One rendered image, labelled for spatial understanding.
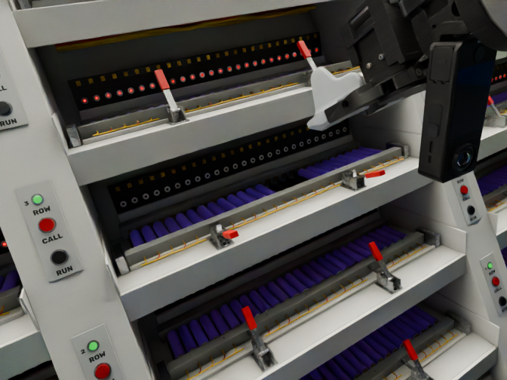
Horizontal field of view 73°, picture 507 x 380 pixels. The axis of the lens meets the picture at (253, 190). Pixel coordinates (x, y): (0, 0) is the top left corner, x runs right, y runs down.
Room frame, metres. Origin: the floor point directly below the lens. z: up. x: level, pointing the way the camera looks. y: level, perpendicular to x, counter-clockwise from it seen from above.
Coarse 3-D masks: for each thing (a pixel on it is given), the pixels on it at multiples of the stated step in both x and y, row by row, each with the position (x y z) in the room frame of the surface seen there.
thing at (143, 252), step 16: (368, 160) 0.66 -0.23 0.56; (384, 160) 0.68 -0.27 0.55; (400, 160) 0.68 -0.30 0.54; (320, 176) 0.63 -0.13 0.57; (336, 176) 0.64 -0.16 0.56; (288, 192) 0.59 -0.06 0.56; (304, 192) 0.61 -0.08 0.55; (320, 192) 0.60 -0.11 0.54; (240, 208) 0.57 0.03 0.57; (256, 208) 0.57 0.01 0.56; (208, 224) 0.54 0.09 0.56; (224, 224) 0.55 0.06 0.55; (160, 240) 0.52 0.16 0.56; (176, 240) 0.52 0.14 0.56; (192, 240) 0.53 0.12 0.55; (128, 256) 0.49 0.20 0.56; (144, 256) 0.50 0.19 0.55
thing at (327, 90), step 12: (312, 72) 0.36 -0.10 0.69; (324, 72) 0.34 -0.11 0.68; (312, 84) 0.36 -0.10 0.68; (324, 84) 0.35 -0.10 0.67; (336, 84) 0.34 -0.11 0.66; (348, 84) 0.33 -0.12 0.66; (360, 84) 0.32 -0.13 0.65; (324, 96) 0.35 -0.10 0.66; (336, 96) 0.34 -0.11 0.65; (324, 108) 0.35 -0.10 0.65; (312, 120) 0.37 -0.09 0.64; (324, 120) 0.35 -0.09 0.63
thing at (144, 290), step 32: (288, 160) 0.74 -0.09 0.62; (416, 160) 0.68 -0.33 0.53; (192, 192) 0.66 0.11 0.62; (352, 192) 0.60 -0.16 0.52; (384, 192) 0.62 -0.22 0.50; (256, 224) 0.56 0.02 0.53; (288, 224) 0.54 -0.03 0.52; (320, 224) 0.57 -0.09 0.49; (192, 256) 0.50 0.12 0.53; (224, 256) 0.50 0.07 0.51; (256, 256) 0.53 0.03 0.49; (128, 288) 0.46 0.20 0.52; (160, 288) 0.47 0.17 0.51; (192, 288) 0.49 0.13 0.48
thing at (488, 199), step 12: (492, 156) 0.97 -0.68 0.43; (504, 156) 0.98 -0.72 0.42; (480, 168) 0.95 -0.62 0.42; (492, 168) 0.94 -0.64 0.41; (504, 168) 0.94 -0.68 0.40; (480, 180) 0.90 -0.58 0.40; (492, 180) 0.88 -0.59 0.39; (504, 180) 0.87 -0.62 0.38; (492, 192) 0.82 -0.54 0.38; (504, 192) 0.81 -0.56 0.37; (492, 204) 0.80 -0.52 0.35; (504, 204) 0.80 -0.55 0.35; (492, 216) 0.69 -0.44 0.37; (504, 216) 0.75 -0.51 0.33; (504, 228) 0.71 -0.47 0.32; (504, 240) 0.72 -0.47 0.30
